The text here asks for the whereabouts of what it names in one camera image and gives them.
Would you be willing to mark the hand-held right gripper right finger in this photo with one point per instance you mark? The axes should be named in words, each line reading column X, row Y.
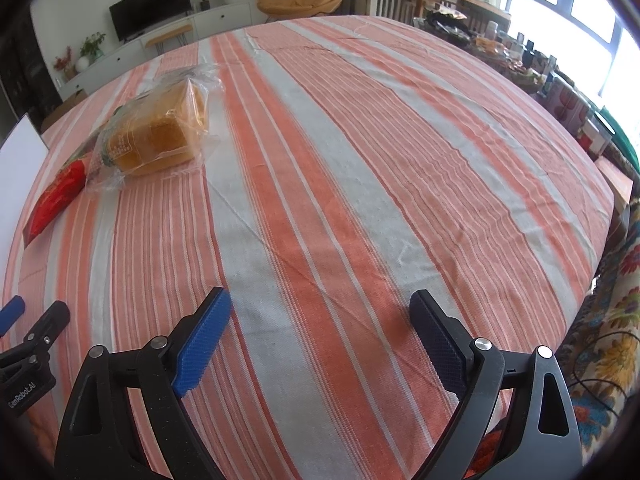
column 440, row 345

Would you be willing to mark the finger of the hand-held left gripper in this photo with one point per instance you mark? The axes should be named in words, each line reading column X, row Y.
column 11, row 312
column 50, row 322

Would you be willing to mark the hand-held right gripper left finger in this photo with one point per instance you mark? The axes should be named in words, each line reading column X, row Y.
column 202, row 342

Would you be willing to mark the white cardboard box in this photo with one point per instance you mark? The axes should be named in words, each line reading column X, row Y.
column 20, row 185

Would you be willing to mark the yellow bread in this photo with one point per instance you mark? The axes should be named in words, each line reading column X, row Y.
column 150, row 135

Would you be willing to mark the orange fuzzy cushion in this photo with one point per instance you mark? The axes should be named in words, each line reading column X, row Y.
column 487, row 447

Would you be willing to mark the red snack packet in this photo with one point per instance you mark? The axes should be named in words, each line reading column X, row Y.
column 55, row 197

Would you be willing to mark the floral patterned cloth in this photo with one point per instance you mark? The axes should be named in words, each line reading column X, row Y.
column 615, row 350

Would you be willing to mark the orange striped tablecloth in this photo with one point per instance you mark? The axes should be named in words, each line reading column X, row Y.
column 350, row 185

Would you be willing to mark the open cardboard box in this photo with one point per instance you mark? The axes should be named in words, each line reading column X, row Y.
column 70, row 102

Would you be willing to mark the brown cardboard box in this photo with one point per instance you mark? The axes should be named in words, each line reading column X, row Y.
column 617, row 180

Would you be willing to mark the black glass cabinet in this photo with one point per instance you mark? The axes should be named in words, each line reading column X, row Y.
column 25, row 70

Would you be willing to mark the red flower bouquet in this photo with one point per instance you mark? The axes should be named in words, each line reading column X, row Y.
column 62, row 60

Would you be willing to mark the red white tin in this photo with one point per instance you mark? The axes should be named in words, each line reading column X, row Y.
column 582, row 115
column 596, row 137
column 562, row 100

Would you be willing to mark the green cloth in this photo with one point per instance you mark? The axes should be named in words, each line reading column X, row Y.
column 620, row 132

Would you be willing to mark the green plant in white vase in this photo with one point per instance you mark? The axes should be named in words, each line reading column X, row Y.
column 92, row 45

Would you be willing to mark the wooden stool with hairpin legs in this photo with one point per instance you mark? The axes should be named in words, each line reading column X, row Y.
column 167, row 30

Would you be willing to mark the white television cabinet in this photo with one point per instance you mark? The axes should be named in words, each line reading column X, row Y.
column 225, row 15

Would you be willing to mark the black flat television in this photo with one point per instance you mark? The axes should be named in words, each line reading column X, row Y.
column 150, row 7

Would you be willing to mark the large window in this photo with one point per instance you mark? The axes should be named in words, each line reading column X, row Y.
column 590, row 5

